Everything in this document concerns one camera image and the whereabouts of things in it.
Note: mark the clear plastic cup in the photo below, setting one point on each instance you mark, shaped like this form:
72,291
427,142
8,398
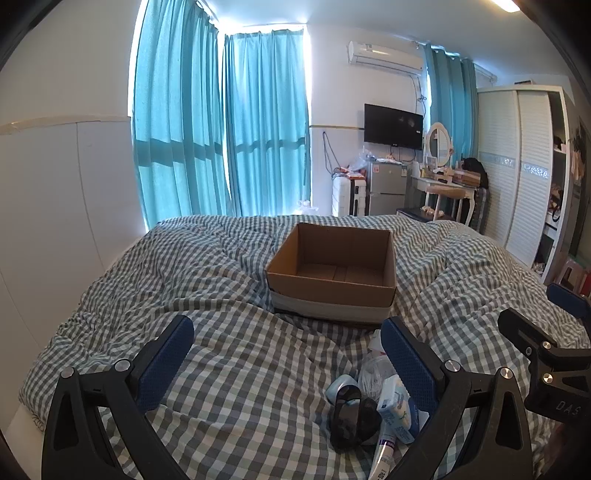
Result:
371,371

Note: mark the white plastic bag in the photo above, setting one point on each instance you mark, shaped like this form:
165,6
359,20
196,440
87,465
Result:
376,342

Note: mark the oval white mirror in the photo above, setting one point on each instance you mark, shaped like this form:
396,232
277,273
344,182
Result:
437,143

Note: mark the brown cardboard box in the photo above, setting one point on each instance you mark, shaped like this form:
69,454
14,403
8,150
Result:
323,295

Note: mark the small silver fridge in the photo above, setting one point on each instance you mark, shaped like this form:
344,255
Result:
385,189

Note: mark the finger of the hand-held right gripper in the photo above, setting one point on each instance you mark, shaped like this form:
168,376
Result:
569,299
521,325

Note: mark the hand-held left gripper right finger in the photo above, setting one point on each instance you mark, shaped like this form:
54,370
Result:
408,364

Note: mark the blue white tissue pack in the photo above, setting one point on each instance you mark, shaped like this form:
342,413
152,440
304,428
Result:
392,406

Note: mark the clear plastic bag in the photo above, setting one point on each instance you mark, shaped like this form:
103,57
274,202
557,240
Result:
360,161

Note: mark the grey checked blanket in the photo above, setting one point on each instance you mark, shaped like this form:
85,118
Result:
231,369

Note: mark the white tube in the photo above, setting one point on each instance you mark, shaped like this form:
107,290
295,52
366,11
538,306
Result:
383,454

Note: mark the ceiling light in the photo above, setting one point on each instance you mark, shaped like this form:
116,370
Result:
508,4

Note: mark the narrow teal curtain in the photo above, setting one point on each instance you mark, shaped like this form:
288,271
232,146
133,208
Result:
455,92

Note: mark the wide teal curtain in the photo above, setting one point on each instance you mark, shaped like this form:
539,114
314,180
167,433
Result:
175,115

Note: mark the white dressing table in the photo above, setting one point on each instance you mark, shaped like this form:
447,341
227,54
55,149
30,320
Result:
443,189

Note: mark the wooden chair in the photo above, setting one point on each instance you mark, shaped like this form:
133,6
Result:
411,214

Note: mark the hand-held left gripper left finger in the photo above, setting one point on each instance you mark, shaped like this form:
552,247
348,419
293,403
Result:
161,364

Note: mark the white air conditioner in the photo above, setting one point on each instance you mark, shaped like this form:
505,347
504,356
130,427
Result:
385,55

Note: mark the white suitcase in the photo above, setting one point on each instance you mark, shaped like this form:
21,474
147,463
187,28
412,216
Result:
344,198

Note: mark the black bag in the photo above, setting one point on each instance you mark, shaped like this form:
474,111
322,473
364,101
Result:
475,170

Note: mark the white wardrobe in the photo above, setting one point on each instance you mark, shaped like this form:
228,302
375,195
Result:
512,175

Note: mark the black wall television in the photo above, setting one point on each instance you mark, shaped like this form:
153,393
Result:
392,125

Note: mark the black sunglasses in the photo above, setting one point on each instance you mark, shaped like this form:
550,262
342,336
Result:
348,420

